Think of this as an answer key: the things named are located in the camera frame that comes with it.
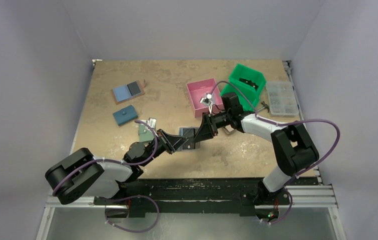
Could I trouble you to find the hammer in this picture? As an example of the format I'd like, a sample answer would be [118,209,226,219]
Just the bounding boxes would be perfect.
[256,101,270,113]

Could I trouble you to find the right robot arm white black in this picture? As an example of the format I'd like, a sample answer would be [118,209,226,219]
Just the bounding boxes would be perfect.
[193,92,319,205]

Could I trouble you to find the green bin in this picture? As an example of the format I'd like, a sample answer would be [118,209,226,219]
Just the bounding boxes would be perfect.
[229,63,266,95]
[221,80,260,111]

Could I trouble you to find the front green bin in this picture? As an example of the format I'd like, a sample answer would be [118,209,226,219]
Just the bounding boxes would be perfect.
[221,80,260,111]

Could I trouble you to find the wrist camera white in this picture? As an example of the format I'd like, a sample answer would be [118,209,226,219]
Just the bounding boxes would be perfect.
[200,93,213,112]
[146,117,157,130]

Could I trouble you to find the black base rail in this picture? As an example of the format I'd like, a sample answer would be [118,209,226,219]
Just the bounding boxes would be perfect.
[94,177,291,218]

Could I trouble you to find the beige card holder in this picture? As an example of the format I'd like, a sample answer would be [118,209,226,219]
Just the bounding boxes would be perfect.
[222,126,237,135]
[178,127,201,151]

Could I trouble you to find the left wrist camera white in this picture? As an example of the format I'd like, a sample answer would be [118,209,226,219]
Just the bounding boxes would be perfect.
[146,117,157,130]

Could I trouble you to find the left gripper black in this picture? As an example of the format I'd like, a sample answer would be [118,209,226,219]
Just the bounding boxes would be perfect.
[140,128,189,167]

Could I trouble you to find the green card holder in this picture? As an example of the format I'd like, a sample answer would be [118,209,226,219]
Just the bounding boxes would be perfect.
[138,123,154,143]

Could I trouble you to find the blue card holder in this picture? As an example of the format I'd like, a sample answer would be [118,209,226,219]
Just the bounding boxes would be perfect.
[112,105,138,126]

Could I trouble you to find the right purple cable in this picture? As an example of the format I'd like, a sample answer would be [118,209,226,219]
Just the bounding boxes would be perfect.
[208,80,340,226]

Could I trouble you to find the pink box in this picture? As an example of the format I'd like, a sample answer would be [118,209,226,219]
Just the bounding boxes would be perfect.
[187,78,224,118]

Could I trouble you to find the rear green bin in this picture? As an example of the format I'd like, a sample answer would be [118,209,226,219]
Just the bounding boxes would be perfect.
[229,63,266,95]

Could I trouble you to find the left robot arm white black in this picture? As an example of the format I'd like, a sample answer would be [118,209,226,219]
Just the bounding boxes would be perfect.
[45,129,190,205]

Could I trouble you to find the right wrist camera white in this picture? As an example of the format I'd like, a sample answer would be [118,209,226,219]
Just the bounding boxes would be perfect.
[200,93,213,112]

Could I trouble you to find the dark grey VIP card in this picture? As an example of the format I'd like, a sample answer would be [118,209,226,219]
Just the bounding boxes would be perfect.
[180,127,197,141]

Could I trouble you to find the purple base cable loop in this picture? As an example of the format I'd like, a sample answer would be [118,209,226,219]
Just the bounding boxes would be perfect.
[104,194,160,233]

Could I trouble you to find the black object in bin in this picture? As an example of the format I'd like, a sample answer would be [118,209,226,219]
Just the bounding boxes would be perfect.
[239,78,259,90]

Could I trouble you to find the open brown card holder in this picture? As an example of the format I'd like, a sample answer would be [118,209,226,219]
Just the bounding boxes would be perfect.
[111,79,147,105]

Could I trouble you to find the clear screw organizer box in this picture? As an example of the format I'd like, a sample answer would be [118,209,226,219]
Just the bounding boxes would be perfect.
[265,81,299,117]

